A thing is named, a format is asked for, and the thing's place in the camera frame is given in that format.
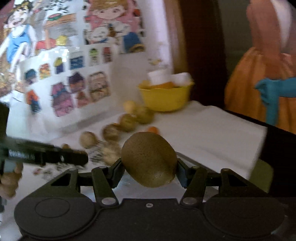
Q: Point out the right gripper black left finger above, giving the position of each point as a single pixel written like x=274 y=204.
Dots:
x=105 y=179

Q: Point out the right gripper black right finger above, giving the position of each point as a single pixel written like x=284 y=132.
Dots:
x=193 y=179

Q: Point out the striped small melon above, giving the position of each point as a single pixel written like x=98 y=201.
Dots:
x=111 y=132

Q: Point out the large brown kiwi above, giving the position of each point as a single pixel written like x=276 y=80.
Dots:
x=149 y=159

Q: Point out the person's left hand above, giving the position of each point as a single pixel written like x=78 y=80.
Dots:
x=10 y=182

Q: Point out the plain beige melon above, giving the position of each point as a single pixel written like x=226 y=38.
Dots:
x=88 y=140

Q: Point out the white table cloth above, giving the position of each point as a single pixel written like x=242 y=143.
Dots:
x=205 y=134

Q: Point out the small orange right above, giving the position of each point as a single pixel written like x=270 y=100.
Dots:
x=153 y=129

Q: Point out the colored house drawings sheet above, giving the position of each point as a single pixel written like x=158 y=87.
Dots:
x=61 y=88

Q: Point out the green pear near bowl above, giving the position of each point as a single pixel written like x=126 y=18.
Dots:
x=144 y=115

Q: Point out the yellow lemon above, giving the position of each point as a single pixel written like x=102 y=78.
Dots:
x=130 y=106

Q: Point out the yellow plastic bowl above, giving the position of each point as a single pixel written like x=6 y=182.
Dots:
x=167 y=98

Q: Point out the white paper cup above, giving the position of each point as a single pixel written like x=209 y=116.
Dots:
x=181 y=79

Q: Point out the white and orange cup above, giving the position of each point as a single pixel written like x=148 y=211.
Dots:
x=160 y=78

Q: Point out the cartoon children drawing poster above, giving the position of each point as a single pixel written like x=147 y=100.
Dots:
x=31 y=27

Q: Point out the girl in orange dress poster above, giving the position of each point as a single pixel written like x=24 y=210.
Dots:
x=260 y=87

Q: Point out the wooden door frame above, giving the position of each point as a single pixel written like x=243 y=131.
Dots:
x=177 y=39

